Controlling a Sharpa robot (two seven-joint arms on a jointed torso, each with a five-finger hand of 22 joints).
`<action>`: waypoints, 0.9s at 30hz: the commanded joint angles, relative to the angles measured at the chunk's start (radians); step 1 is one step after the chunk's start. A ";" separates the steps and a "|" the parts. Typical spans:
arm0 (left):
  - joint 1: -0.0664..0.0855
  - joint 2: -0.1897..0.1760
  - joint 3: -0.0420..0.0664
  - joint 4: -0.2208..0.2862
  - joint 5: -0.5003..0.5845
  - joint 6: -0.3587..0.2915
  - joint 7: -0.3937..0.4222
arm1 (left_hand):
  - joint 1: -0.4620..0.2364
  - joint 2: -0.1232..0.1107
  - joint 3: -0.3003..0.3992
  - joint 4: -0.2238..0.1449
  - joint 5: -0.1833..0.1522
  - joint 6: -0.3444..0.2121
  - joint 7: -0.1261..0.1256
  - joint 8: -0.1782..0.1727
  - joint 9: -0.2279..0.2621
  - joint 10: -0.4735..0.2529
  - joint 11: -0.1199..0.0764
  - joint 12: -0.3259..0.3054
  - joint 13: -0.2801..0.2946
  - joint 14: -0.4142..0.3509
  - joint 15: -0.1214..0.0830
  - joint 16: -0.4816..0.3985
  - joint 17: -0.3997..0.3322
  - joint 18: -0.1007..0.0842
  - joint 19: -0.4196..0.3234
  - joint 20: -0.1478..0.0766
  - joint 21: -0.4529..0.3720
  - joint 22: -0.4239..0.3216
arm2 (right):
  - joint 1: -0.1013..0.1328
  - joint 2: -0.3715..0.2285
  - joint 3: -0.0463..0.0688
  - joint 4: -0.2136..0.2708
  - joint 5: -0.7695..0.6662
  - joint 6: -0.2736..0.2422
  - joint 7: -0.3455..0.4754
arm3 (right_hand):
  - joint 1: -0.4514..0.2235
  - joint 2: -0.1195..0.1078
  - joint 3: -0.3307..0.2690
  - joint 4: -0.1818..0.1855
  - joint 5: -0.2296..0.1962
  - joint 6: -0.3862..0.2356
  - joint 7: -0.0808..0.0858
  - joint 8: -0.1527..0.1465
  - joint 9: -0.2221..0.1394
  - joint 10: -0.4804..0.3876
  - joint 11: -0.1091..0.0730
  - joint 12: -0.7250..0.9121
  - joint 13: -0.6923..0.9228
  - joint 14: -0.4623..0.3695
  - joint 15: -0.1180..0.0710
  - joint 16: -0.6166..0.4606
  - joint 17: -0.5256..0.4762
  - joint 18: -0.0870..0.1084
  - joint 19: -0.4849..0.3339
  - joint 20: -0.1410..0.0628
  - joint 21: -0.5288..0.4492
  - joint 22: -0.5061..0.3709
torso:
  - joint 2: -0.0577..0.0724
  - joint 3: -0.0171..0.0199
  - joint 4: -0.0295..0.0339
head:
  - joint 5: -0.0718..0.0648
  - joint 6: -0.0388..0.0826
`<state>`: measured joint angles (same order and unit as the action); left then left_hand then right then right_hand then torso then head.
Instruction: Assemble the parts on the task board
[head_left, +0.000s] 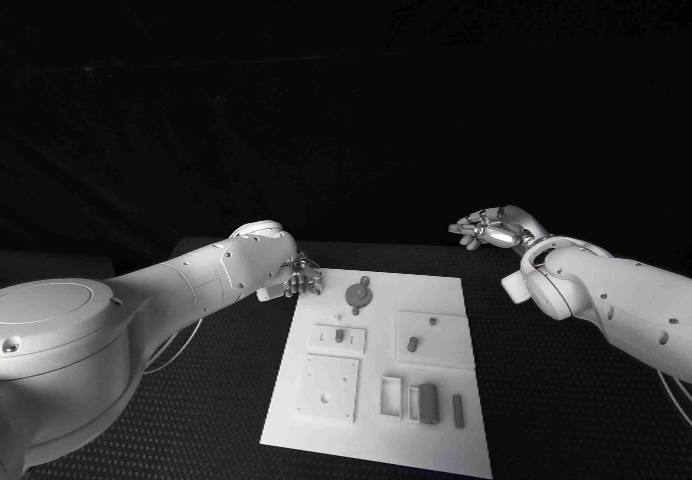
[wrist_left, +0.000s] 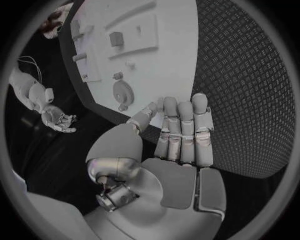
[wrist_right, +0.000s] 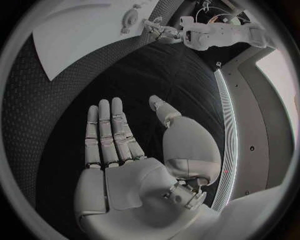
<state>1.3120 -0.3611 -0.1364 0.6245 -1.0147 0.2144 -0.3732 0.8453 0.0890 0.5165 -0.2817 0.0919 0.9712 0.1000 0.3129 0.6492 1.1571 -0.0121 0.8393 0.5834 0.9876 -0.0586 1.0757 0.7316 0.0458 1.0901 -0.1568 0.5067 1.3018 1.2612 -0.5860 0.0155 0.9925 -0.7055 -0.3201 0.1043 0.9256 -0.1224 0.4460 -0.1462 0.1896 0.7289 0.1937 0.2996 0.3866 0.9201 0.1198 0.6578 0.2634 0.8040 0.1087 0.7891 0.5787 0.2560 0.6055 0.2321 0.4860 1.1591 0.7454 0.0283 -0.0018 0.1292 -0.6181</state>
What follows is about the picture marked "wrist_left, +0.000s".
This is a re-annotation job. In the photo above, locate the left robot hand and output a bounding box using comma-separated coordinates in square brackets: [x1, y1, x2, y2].
[83, 92, 227, 240]

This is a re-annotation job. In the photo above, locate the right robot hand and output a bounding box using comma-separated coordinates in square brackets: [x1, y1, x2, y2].
[40, 104, 79, 134]

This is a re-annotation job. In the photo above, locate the white task board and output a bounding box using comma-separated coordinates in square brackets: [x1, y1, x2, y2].
[57, 0, 200, 132]

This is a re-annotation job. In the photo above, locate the grey peg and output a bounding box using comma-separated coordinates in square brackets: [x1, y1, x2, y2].
[71, 52, 88, 62]

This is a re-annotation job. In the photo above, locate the person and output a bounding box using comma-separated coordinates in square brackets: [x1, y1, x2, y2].
[38, 2, 75, 40]

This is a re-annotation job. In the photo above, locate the grey block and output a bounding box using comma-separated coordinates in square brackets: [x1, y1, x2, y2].
[108, 31, 125, 48]

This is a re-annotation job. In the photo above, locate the white cable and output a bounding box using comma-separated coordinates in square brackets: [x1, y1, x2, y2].
[16, 55, 44, 86]

